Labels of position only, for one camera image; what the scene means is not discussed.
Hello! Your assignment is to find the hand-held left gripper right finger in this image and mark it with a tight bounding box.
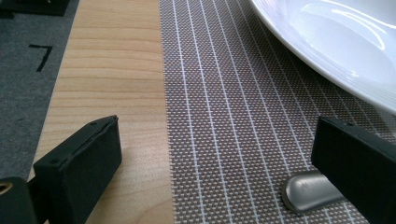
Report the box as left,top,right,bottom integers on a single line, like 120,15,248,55
310,116,396,224

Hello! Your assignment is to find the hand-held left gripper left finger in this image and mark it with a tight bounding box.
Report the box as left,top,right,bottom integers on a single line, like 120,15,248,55
33,115,123,224

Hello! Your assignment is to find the white ceramic plate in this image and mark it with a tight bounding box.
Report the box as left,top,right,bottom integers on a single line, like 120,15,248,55
248,0,396,115

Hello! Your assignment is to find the brown woven striped placemat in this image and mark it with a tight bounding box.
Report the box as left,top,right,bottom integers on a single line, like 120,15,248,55
158,0,396,224

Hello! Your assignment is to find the black flat base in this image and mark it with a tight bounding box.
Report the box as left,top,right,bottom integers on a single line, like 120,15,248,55
0,0,71,18

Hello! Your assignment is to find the silver metal cutlery handle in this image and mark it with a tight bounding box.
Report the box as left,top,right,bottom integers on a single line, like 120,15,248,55
281,169,347,215

